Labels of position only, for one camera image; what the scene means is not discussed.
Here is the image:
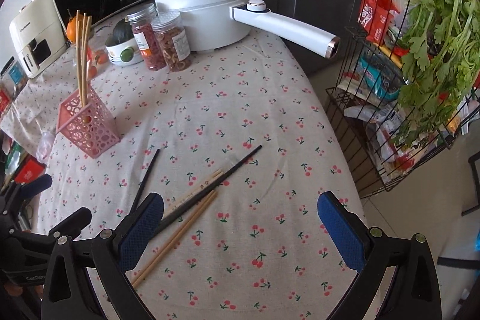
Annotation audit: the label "black chopstick gold tip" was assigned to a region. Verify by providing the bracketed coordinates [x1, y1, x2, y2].
[153, 145, 263, 236]

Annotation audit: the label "pale printed bamboo chopstick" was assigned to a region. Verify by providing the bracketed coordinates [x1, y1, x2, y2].
[163, 170, 223, 218]

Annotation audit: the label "pink perforated utensil holder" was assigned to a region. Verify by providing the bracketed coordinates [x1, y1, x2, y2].
[55, 85, 120, 158]

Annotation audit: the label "red label glass jar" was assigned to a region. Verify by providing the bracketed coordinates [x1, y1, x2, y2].
[0, 88, 11, 116]

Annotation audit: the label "blue label glass jar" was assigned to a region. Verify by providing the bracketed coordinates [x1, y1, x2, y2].
[1, 57, 29, 99]

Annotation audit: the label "clear jar with tangerines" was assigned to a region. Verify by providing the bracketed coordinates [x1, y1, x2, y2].
[87, 35, 109, 80]

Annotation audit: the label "cream air fryer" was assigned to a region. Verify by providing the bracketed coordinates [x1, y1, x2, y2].
[9, 0, 67, 79]

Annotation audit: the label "cherry print tablecloth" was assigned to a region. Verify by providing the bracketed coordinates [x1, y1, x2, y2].
[0, 10, 367, 320]

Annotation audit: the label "orange fruit on coaster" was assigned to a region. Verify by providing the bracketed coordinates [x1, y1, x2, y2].
[66, 14, 82, 44]

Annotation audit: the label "dark green squash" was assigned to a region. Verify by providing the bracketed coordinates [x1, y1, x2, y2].
[105, 19, 134, 47]

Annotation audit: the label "tall jar red dried fruit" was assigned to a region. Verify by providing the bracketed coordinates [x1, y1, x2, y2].
[127, 3, 166, 71]

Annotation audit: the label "short jar dried slices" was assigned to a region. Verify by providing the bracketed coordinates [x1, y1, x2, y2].
[151, 10, 191, 71]

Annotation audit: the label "green leafy celery bunch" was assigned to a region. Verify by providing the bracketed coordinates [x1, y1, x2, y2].
[395, 0, 479, 145]

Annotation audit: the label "white electric cooking pot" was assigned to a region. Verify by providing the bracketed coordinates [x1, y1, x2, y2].
[154, 0, 340, 58]

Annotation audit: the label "red snack package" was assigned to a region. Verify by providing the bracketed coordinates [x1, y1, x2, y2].
[357, 0, 399, 46]

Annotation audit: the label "black wire storage rack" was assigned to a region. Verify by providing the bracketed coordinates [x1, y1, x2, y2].
[328, 0, 475, 196]

